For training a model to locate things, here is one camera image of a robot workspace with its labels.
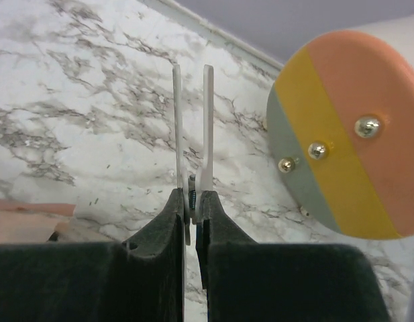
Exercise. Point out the white bag sealing clip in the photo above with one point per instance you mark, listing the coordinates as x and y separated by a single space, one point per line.
194 147

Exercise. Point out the round pastel drawer cabinet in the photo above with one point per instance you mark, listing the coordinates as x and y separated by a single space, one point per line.
340 121

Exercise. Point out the peach cat litter bag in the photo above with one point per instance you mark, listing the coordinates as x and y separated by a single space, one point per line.
31 223

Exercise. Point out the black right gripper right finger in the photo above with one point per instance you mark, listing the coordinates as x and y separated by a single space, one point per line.
249 281

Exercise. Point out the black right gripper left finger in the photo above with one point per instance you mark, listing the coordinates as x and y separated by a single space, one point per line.
139 279

